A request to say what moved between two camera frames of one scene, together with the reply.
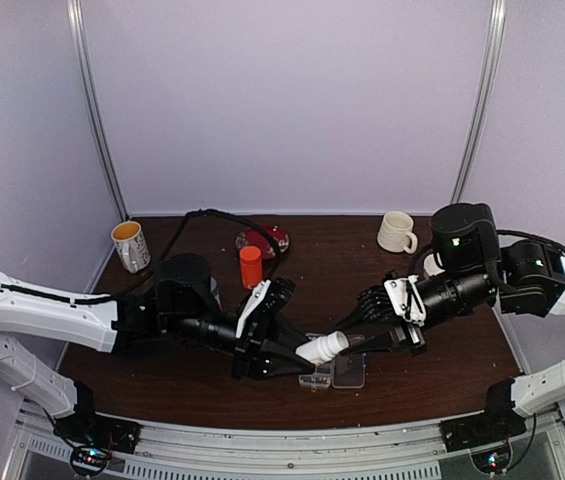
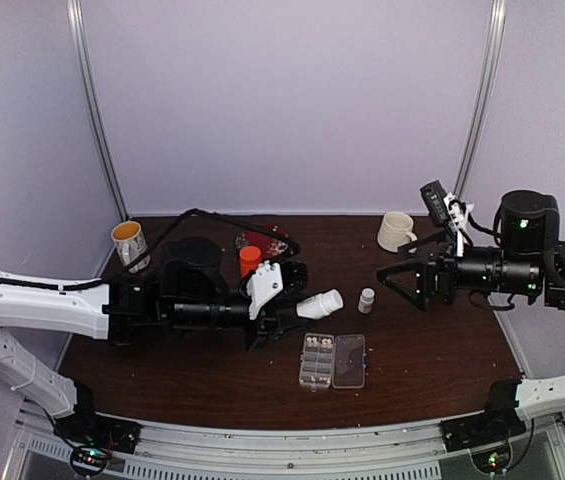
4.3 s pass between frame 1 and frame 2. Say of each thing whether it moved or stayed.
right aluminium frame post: stayed
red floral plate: stayed
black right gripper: moved
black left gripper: moved
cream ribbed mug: stayed
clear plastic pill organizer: stayed
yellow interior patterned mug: stayed
